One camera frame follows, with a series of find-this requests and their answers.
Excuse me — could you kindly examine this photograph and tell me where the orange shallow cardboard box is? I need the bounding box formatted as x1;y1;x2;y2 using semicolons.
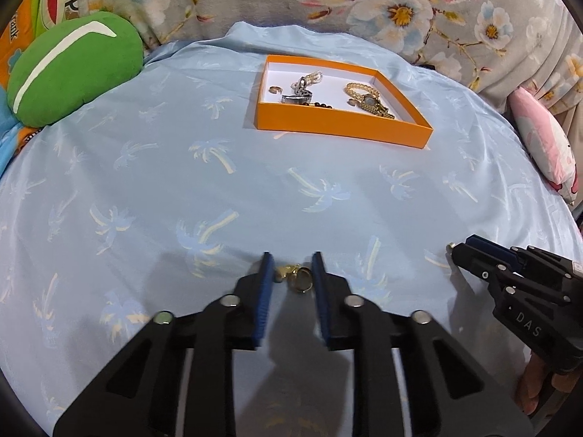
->
254;54;433;149

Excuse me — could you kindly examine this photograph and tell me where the pink patterned pillow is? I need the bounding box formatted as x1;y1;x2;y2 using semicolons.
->
508;86;575;205

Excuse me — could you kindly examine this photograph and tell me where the person's right hand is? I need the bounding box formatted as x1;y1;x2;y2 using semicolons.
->
516;354;563;416

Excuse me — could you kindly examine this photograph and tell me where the silver wristwatch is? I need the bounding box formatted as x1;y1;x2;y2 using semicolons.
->
281;86;316;105

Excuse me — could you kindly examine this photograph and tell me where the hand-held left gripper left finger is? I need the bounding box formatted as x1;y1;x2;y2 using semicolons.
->
52;251;276;437

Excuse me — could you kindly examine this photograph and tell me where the orange cartoon print cloth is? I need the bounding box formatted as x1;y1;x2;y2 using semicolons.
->
0;0;83;178

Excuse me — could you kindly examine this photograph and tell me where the pearl and gold chain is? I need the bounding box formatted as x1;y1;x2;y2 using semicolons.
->
297;71;325;90

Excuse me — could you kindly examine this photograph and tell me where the green plush pillow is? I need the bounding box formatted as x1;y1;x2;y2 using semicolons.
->
7;11;144;128

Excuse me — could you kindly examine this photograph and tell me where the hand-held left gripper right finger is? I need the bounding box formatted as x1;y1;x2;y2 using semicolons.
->
311;250;533;437

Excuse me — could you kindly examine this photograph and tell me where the gold wristwatch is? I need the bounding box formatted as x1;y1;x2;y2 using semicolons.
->
347;92;396;120

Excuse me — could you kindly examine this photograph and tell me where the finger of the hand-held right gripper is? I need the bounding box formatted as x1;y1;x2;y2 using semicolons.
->
453;243;570;303
465;235;575;278

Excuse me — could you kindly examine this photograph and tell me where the gold disc charm earring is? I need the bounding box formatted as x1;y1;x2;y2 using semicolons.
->
277;264;315;293

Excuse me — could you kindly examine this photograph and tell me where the gold chain-link bracelet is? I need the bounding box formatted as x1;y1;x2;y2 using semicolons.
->
345;81;380;101

